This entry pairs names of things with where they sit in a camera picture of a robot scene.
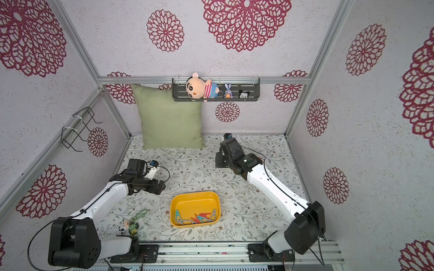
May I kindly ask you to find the black white mouse figure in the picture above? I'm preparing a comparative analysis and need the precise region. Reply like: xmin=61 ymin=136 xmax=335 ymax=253
xmin=238 ymin=90 xmax=250 ymax=99

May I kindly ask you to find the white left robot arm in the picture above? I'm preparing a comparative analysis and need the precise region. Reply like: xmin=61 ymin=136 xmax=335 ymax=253
xmin=48 ymin=170 xmax=166 ymax=269

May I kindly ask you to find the red clothespin bottom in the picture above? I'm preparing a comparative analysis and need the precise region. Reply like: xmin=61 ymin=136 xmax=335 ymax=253
xmin=190 ymin=217 xmax=201 ymax=224

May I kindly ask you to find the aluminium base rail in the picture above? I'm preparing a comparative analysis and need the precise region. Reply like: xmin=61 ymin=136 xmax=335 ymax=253
xmin=64 ymin=240 xmax=346 ymax=266

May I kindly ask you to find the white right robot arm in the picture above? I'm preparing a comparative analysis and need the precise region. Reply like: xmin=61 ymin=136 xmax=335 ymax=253
xmin=215 ymin=133 xmax=326 ymax=260

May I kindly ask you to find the yellow plastic storage box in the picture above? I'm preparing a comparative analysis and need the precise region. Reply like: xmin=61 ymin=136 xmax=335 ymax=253
xmin=170 ymin=192 xmax=221 ymax=228

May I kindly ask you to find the black wire wall rack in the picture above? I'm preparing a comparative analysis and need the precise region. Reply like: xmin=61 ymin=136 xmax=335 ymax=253
xmin=60 ymin=106 xmax=102 ymax=152

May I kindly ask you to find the grey clothespin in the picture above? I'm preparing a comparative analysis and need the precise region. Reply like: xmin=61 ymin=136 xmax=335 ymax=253
xmin=175 ymin=219 xmax=195 ymax=226
xmin=209 ymin=209 xmax=217 ymax=221

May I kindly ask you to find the cartoon boy plush doll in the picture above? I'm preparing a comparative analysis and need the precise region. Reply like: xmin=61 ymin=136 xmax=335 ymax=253
xmin=185 ymin=72 xmax=220 ymax=102

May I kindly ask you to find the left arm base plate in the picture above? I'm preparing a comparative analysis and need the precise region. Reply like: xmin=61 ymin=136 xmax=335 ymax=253
xmin=110 ymin=244 xmax=159 ymax=264

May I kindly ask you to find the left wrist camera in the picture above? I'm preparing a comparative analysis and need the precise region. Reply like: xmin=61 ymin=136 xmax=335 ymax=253
xmin=127 ymin=159 xmax=148 ymax=175

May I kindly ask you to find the teal clothespin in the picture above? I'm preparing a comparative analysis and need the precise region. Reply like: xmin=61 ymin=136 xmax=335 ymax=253
xmin=196 ymin=216 xmax=209 ymax=223
xmin=175 ymin=210 xmax=182 ymax=221

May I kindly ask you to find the red clothespin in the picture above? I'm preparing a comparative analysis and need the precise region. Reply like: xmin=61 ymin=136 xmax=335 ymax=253
xmin=197 ymin=213 xmax=211 ymax=220
xmin=190 ymin=217 xmax=201 ymax=224

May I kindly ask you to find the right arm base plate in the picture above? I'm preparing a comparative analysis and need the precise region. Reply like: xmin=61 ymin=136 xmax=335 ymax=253
xmin=248 ymin=243 xmax=295 ymax=263

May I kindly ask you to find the plush keychain with green ring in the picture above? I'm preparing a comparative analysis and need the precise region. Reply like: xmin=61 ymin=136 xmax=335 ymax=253
xmin=118 ymin=208 xmax=148 ymax=236

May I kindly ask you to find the green cushion pillow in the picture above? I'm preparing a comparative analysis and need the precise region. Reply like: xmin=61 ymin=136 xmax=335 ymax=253
xmin=131 ymin=84 xmax=205 ymax=150

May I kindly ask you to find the small blue rabbit figure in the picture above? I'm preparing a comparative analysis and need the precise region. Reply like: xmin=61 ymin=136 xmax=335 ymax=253
xmin=224 ymin=83 xmax=233 ymax=99

